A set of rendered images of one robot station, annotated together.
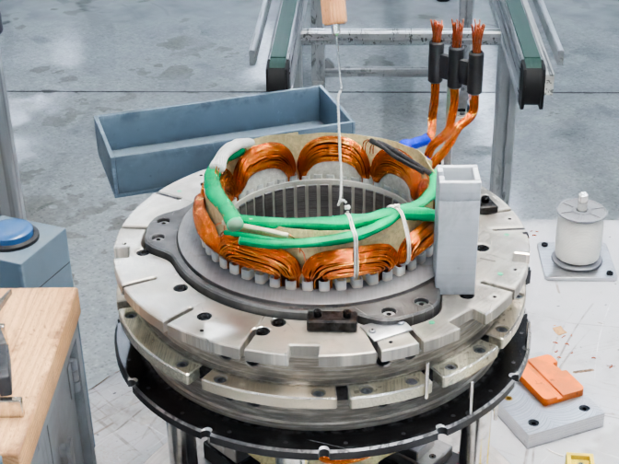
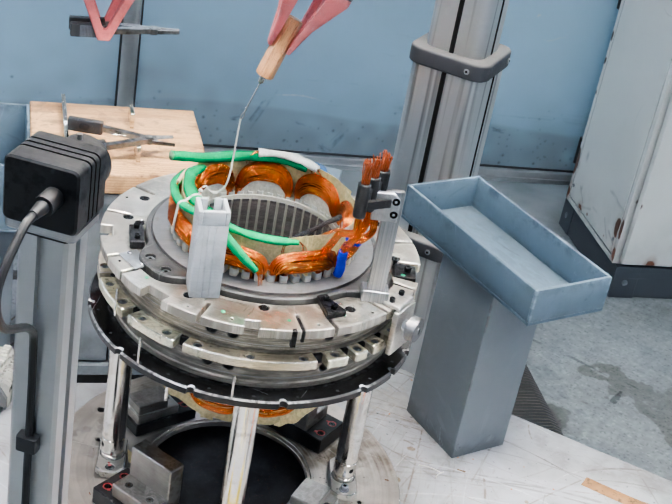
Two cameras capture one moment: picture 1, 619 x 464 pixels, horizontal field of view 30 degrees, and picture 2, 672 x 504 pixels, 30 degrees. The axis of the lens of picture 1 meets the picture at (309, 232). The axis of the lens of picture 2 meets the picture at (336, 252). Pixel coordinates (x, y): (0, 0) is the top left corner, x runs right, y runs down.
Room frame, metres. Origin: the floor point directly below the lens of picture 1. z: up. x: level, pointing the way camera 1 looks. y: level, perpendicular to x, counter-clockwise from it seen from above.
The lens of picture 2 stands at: (0.50, -1.07, 1.70)
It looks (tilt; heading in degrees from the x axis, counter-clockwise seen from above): 29 degrees down; 71
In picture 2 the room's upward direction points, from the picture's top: 11 degrees clockwise
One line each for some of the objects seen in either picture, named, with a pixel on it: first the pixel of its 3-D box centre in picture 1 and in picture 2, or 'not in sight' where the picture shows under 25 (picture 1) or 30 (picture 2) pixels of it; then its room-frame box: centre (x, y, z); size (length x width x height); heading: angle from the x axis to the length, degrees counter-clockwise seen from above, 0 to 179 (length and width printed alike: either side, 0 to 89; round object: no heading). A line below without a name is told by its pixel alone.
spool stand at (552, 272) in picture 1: (579, 228); not in sight; (1.26, -0.34, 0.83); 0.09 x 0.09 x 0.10; 87
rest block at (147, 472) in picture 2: not in sight; (147, 480); (0.68, -0.07, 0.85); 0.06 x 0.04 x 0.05; 129
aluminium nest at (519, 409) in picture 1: (534, 395); not in sight; (0.97, -0.23, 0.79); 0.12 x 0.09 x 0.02; 22
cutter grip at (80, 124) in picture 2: not in sight; (85, 125); (0.63, 0.26, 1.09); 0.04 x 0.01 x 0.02; 164
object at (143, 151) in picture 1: (229, 240); (478, 332); (1.09, 0.09, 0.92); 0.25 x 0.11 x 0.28; 107
